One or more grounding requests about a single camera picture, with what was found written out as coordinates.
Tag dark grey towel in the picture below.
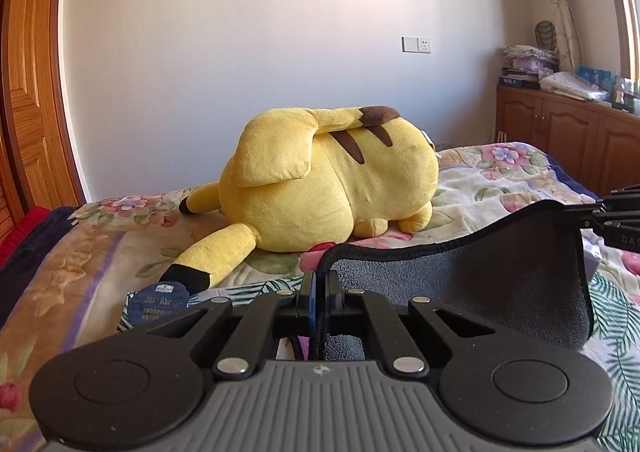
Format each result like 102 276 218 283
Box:
309 200 597 364

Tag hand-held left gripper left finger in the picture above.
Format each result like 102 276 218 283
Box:
148 272 319 381

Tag wooden door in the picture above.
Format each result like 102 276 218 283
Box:
0 0 86 237

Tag wooden cabinet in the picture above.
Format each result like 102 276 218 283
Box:
495 84 640 199

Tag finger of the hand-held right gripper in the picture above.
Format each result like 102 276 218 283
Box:
562 200 609 233

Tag leaf print sheet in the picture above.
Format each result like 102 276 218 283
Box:
585 270 640 452

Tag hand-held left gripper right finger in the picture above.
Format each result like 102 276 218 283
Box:
325 271 497 379

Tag blue box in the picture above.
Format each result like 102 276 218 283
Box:
577 65 614 88

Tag round dark blue tag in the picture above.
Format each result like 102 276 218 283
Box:
124 283 191 329

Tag floral blanket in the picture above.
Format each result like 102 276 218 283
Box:
0 142 640 452

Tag wooden window frame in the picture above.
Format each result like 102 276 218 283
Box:
596 0 640 88

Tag dark flat books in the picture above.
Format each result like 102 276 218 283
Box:
498 74 544 90

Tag red cloth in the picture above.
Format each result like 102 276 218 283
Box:
0 206 52 269

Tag dark navy blanket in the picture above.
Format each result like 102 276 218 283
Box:
0 207 78 329

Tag yellow plush toy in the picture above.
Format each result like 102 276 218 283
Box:
159 104 441 296

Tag stack of folded cloths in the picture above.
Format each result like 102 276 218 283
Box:
501 45 560 77

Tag floral curtain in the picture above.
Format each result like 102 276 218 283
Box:
529 0 585 73

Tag white folded cloth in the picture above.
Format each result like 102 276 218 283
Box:
539 72 610 102

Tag green hand fan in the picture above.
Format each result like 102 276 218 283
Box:
534 20 559 53

